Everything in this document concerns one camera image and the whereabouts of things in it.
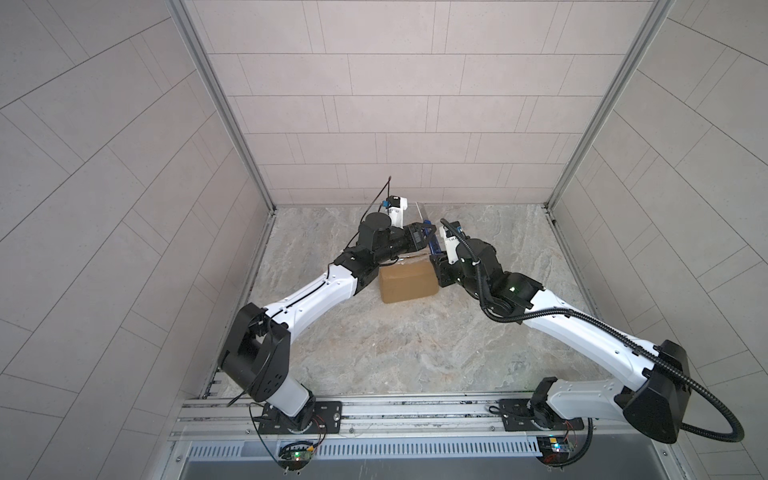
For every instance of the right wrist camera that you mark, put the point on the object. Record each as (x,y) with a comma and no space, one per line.
(451,242)

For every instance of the blue utility knife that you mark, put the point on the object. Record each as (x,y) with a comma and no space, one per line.
(430,230)

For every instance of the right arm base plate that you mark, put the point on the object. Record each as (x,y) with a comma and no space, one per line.
(517,415)

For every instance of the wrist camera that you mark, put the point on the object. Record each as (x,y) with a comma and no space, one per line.
(451,242)
(396,207)

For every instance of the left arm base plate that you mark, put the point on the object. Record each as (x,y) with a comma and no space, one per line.
(317,417)

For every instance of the right green circuit board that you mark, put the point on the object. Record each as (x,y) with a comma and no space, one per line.
(554,449)

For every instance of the right aluminium corner post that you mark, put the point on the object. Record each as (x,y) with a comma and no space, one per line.
(648,30)

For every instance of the left aluminium corner post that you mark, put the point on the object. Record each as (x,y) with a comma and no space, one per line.
(192,40)

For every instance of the aluminium corner post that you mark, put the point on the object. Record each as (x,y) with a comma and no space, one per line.
(648,30)
(192,40)

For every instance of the left green circuit board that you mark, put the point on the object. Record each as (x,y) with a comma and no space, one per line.
(295,456)

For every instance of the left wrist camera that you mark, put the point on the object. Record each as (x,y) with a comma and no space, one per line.
(396,207)

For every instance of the aluminium front rail frame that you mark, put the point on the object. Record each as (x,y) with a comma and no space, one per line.
(407,436)

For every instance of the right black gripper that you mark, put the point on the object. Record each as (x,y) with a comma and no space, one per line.
(441,265)

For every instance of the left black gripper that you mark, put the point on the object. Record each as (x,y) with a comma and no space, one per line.
(410,232)

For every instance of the brown taped cardboard box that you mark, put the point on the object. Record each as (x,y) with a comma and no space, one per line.
(408,279)

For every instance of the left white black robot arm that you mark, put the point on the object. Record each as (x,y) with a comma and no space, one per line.
(256,352)

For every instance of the green circuit board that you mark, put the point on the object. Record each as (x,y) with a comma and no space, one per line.
(295,456)
(554,449)

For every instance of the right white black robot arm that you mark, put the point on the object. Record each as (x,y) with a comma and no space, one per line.
(638,391)

